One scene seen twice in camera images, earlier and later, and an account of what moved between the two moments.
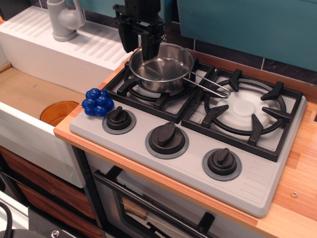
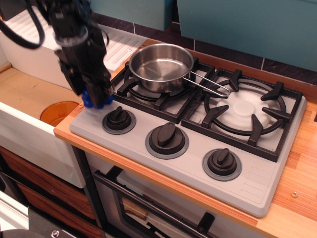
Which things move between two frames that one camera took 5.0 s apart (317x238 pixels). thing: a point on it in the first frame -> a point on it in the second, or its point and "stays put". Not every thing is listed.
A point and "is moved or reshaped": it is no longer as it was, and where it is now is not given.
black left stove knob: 119,121 stays put
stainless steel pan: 168,73 stays put
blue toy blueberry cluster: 97,102 is moved or reshaped
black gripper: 142,15 -> 82,57
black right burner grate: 253,114 stays put
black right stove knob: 222,164 stays put
